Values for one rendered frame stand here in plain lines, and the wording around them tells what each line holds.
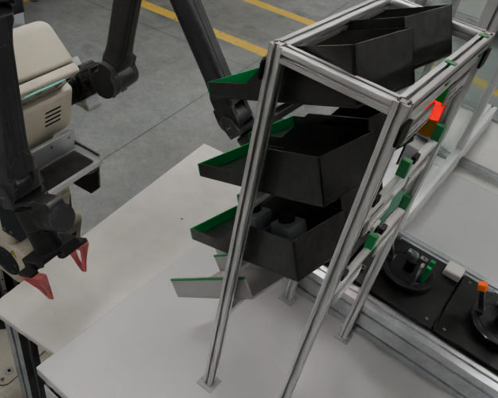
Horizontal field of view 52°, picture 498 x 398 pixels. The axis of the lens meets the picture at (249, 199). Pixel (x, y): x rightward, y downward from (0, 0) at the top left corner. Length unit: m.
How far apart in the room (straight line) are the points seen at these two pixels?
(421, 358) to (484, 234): 0.66
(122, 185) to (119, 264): 1.60
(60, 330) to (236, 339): 0.41
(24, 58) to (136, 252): 0.56
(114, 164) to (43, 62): 1.90
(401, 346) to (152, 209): 0.79
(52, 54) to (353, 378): 1.02
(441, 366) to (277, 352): 0.38
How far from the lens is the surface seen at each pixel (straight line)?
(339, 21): 0.78
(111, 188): 2.96
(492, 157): 2.31
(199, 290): 1.09
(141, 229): 1.50
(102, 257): 1.43
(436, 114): 1.37
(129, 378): 1.22
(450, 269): 1.47
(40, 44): 1.30
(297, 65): 0.65
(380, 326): 1.33
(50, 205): 1.04
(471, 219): 1.91
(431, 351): 1.31
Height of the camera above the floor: 1.92
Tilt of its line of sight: 40 degrees down
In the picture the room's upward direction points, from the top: 12 degrees clockwise
